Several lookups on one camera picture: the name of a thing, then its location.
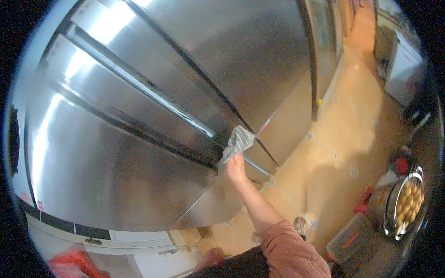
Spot person's right hand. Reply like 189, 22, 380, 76
226, 153, 249, 185

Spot grey striped cleaning cloth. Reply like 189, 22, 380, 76
220, 125, 256, 164

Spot stainless steel refrigerator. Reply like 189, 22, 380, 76
10, 0, 345, 232

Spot person's body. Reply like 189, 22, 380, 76
188, 220, 331, 278

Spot red tool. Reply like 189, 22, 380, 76
353, 188, 375, 214

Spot grey plastic container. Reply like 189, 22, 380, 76
326, 214, 374, 265

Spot red round object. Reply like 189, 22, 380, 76
396, 158, 410, 176

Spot round brown food pieces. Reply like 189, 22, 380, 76
396, 182, 425, 226

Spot white appliance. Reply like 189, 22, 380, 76
384, 27, 427, 107

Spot red plastic bag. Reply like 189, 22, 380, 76
48, 250, 109, 278

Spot metal pot with handles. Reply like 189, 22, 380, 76
382, 166, 427, 241

